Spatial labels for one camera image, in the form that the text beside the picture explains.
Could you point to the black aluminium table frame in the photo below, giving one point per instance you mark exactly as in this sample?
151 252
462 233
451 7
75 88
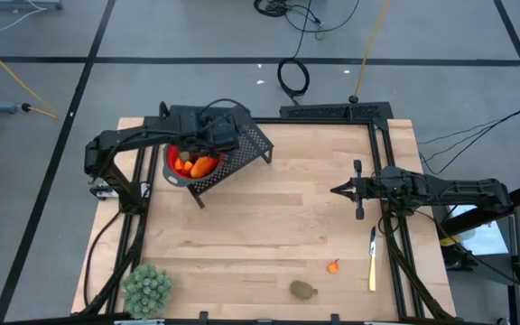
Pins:
314 120

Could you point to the small yellow object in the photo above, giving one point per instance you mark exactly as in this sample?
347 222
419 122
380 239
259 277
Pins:
449 240

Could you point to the red collapsible colander grey rim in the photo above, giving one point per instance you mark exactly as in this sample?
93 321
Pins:
174 179

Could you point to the black perforated metal stand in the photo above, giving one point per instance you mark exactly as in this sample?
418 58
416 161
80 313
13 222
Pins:
253 144

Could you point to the green artificial plant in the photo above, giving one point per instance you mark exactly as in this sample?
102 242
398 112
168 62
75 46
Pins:
147 291

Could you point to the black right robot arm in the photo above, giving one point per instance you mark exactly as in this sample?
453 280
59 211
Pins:
467 189

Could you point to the red-yellow mango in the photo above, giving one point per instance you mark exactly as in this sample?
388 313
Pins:
203 166

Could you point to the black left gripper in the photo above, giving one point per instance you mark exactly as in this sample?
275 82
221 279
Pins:
217 137

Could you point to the black diagonal beam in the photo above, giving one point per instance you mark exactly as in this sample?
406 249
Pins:
481 216

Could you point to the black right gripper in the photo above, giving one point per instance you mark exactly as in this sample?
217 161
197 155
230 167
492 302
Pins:
368 188

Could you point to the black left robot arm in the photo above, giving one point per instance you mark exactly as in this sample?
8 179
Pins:
120 135

